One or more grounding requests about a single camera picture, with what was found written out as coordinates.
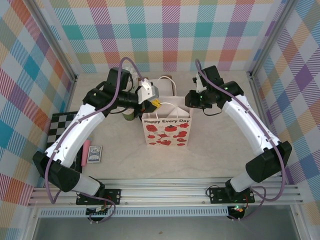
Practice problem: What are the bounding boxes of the white red poppy gift bag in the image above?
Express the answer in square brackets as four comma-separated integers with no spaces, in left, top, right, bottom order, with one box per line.
[141,75,193,147]

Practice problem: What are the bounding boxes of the green paper coffee cup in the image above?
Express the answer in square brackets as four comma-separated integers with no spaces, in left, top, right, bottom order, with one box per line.
[121,107,137,122]

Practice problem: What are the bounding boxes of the cardboard box white inside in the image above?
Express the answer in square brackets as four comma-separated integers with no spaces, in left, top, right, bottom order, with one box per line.
[143,74,179,97]

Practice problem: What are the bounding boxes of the blue playing card deck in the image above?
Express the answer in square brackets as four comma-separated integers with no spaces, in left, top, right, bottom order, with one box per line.
[86,144,104,165]

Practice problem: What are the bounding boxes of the pink eraser stick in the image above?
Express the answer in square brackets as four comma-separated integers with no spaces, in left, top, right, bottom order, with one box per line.
[81,139,92,167]

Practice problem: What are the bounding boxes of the black silver chessboard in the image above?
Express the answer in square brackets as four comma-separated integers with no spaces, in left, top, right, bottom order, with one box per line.
[44,110,87,177]

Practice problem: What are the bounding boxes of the left controller circuit board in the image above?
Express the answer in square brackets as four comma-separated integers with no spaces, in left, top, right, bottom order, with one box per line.
[86,206,111,217]

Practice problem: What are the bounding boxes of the controller circuit board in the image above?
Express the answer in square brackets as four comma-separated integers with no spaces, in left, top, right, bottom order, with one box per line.
[228,204,247,216]
[86,206,111,217]

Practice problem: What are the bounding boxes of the right controller circuit board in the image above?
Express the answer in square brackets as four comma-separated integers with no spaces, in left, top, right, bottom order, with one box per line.
[228,204,247,216]

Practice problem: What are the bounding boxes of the aluminium side rail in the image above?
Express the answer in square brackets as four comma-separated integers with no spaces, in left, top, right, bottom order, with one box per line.
[246,71,287,185]

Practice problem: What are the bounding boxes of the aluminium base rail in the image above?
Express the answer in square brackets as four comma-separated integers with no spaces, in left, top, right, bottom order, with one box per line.
[27,176,305,209]

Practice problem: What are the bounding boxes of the aluminium frame post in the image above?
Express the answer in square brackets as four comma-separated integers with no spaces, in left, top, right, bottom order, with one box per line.
[249,0,295,76]
[29,0,77,82]

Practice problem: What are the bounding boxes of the slotted grey cable duct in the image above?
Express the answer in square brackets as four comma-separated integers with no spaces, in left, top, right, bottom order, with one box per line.
[39,208,230,218]

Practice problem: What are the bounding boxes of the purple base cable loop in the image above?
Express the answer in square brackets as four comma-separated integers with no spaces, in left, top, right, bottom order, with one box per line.
[77,196,117,225]

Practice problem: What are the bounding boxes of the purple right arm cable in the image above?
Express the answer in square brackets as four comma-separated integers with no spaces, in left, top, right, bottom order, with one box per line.
[194,58,287,222]

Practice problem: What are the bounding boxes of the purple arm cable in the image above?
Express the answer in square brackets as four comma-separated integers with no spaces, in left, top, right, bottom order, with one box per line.
[45,57,146,205]
[194,58,287,222]

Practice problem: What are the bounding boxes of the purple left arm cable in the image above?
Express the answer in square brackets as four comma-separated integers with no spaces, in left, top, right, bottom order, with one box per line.
[45,57,146,205]

